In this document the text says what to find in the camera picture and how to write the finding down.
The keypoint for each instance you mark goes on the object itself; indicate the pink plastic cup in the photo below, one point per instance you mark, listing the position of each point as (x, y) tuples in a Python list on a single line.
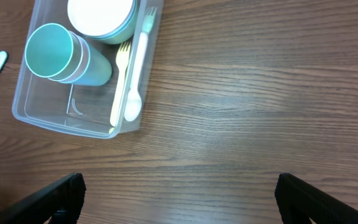
[(83, 64)]

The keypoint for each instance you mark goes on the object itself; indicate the green-blue bowl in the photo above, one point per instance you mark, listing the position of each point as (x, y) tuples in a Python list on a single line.
[(124, 35)]

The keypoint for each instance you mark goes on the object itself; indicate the pink plastic bowl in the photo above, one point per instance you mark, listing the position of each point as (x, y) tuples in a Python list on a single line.
[(98, 17)]

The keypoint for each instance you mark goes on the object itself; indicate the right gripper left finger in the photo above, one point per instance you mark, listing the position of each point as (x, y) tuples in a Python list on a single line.
[(59, 202)]

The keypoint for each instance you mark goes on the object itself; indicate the green plastic cup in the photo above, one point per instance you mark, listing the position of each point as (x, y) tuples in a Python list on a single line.
[(53, 52)]

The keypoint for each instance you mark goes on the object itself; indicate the clear plastic container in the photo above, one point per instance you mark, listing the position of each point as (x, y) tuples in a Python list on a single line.
[(78, 109)]

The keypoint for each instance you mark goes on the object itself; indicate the yellow plastic fork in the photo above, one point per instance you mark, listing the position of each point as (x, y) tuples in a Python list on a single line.
[(122, 61)]

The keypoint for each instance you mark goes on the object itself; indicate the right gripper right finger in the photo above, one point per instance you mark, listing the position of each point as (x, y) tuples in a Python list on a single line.
[(299, 202)]

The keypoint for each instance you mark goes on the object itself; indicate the white plastic spoon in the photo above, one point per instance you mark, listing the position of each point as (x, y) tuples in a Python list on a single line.
[(134, 100)]

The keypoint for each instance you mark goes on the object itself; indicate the blue plastic cup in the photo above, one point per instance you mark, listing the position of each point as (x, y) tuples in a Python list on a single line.
[(99, 70)]

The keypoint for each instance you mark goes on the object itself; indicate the blue bowl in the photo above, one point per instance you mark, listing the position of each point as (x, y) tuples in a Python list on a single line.
[(125, 24)]

